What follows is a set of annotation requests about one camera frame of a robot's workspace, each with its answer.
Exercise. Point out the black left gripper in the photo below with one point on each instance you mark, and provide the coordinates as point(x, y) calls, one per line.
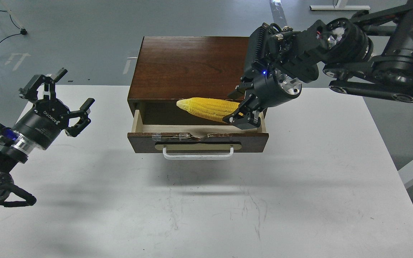
point(44, 122)

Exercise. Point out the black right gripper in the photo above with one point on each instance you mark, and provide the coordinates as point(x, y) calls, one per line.
point(261, 90)

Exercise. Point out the yellow corn cob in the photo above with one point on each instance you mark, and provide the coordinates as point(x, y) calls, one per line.
point(208, 108)

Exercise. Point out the wooden drawer with white handle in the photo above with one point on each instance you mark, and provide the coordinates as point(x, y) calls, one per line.
point(195, 142)

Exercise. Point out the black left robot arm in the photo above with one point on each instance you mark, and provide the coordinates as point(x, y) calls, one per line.
point(14, 149)

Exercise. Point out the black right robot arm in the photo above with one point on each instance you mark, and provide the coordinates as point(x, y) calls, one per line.
point(367, 55)

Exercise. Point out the dark wooden cabinet box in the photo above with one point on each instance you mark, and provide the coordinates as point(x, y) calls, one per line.
point(172, 68)

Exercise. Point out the white desk leg base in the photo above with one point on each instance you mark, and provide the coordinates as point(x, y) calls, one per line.
point(339, 5)

